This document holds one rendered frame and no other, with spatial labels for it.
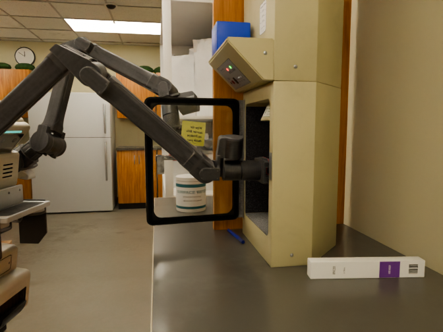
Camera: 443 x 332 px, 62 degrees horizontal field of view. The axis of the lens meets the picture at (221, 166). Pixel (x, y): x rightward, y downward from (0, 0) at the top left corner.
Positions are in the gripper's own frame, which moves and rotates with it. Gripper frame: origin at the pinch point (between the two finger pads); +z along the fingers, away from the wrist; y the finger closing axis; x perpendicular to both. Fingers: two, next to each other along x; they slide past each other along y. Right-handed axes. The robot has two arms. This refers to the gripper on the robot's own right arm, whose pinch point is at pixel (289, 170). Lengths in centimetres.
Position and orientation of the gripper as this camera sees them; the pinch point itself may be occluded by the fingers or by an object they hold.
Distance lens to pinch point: 108.7
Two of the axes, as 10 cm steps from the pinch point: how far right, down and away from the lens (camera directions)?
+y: -1.7, -1.0, 9.8
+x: -0.2, 9.9, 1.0
